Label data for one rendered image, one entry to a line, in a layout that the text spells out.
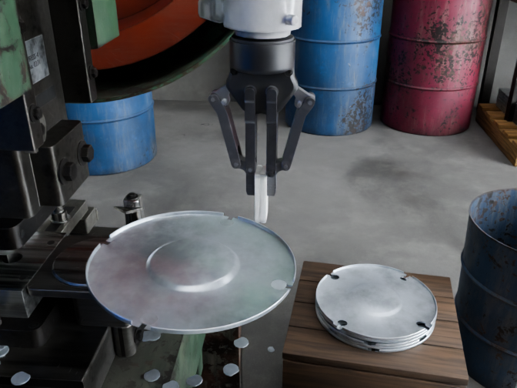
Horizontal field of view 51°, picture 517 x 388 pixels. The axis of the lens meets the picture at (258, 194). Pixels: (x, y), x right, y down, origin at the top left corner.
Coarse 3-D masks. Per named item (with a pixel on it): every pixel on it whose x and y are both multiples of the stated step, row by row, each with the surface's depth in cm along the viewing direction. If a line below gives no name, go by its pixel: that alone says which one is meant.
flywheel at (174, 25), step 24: (120, 0) 96; (144, 0) 96; (168, 0) 94; (192, 0) 92; (120, 24) 97; (144, 24) 95; (168, 24) 94; (192, 24) 94; (96, 48) 97; (120, 48) 97; (144, 48) 96
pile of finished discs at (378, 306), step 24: (360, 264) 145; (336, 288) 137; (360, 288) 136; (384, 288) 136; (408, 288) 137; (336, 312) 129; (360, 312) 129; (384, 312) 128; (408, 312) 129; (432, 312) 129; (336, 336) 126; (360, 336) 121; (384, 336) 121; (408, 336) 121
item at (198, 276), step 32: (128, 224) 84; (160, 224) 86; (192, 224) 86; (256, 224) 86; (96, 256) 77; (128, 256) 77; (160, 256) 77; (192, 256) 77; (224, 256) 77; (256, 256) 79; (288, 256) 79; (96, 288) 71; (128, 288) 71; (160, 288) 71; (192, 288) 71; (224, 288) 72; (256, 288) 72; (128, 320) 64; (160, 320) 66; (192, 320) 66; (224, 320) 66
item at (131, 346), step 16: (64, 240) 83; (80, 240) 83; (96, 240) 82; (48, 256) 79; (64, 256) 78; (80, 256) 78; (48, 272) 75; (64, 272) 74; (80, 272) 74; (32, 288) 72; (48, 288) 72; (64, 288) 72; (80, 288) 72; (80, 304) 75; (96, 304) 75; (80, 320) 76; (96, 320) 76; (112, 320) 76; (128, 336) 77; (128, 352) 78
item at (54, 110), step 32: (32, 0) 65; (32, 32) 65; (32, 64) 65; (64, 128) 70; (0, 160) 63; (32, 160) 65; (64, 160) 67; (0, 192) 65; (32, 192) 66; (64, 192) 68
